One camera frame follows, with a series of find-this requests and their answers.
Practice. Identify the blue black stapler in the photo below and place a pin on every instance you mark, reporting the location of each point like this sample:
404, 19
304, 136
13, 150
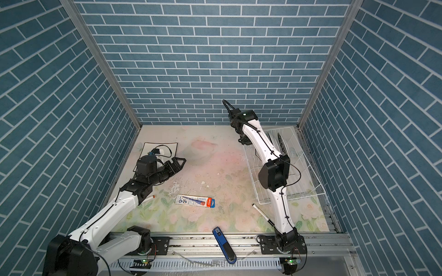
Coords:
224, 245

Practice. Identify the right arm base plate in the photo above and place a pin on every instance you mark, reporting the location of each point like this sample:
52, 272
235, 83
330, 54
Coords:
269, 245

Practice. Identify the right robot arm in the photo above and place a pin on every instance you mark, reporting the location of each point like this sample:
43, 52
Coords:
273, 175

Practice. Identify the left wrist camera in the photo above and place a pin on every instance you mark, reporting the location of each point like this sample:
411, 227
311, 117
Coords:
156, 152

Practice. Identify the white square plate black rim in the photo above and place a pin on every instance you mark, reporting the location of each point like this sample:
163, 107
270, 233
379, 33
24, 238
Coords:
168, 149

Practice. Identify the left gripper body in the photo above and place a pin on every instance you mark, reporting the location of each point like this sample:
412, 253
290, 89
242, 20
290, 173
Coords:
166, 171

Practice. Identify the white round plate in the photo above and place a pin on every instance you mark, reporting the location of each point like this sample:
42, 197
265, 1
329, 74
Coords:
274, 142

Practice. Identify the black patterned round plate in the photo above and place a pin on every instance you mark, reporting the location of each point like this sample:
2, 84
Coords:
282, 145

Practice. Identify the red marker pen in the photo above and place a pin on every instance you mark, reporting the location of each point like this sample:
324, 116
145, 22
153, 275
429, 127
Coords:
149, 199

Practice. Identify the white slotted cable duct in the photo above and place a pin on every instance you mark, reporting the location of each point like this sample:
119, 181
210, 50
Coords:
180, 265

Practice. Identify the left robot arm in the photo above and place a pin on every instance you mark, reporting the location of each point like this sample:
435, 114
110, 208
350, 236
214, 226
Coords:
83, 252

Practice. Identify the black white marker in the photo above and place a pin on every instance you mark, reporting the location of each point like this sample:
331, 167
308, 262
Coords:
263, 215

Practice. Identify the white wire dish rack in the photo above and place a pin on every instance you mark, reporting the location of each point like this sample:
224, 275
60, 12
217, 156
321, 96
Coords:
301, 174

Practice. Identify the aluminium mounting rail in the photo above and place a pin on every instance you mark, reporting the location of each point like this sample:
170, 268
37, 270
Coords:
201, 246

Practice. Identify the blue white pen box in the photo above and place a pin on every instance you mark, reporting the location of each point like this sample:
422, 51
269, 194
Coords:
195, 201

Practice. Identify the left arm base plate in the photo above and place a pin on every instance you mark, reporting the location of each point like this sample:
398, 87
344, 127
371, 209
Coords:
154, 246

